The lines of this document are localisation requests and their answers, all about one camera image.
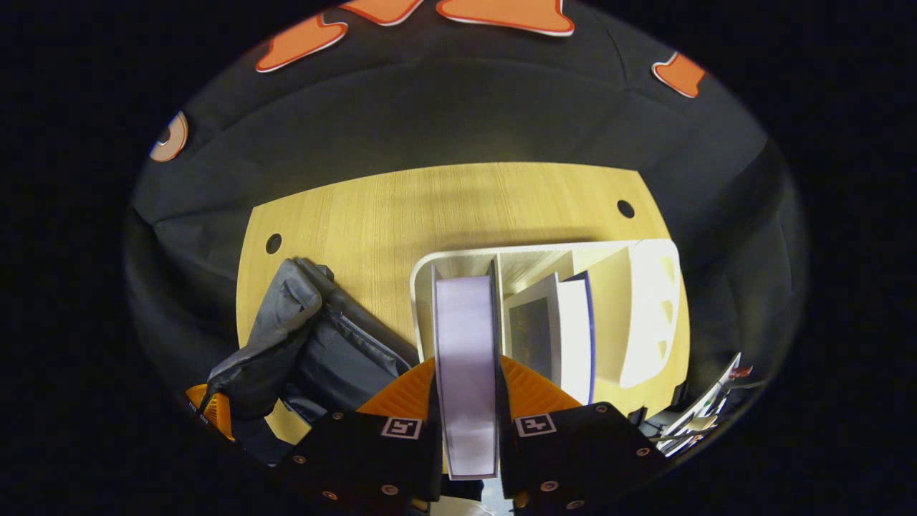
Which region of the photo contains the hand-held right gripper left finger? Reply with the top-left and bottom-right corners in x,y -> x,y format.
276,356 -> 443,516

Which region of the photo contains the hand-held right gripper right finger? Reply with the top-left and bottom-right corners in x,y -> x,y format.
496,355 -> 671,516

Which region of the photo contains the grey schoolbag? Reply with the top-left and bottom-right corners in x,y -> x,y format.
206,258 -> 420,467

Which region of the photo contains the blue book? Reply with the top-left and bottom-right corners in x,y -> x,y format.
504,271 -> 595,406

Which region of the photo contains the white book with black spine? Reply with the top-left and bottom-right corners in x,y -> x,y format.
432,262 -> 502,481

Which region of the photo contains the white bookshelf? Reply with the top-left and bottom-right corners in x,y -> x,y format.
410,239 -> 681,402

